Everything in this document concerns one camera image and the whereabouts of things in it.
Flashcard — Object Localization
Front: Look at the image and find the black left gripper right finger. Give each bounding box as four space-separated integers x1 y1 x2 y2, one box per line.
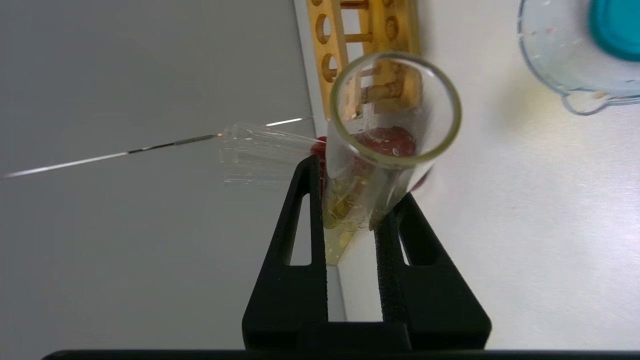
374 192 493 352

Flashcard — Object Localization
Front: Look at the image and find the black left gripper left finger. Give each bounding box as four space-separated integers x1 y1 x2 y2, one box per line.
242 154 329 352

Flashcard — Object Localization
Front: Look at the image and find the yellow-stained glass test tube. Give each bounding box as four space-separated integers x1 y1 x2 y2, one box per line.
320 51 463 267

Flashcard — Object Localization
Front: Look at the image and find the blue-stained glass test tube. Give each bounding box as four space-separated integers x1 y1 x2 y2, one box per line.
219 123 326 153

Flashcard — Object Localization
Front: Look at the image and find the wooden test tube rack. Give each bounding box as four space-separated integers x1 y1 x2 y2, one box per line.
306 0 422 121

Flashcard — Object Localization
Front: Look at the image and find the red plastic cup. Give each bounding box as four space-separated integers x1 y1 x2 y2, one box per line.
310 126 434 194

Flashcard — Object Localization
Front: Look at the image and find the clear glass beaker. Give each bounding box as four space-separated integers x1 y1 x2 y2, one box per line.
517 0 640 116

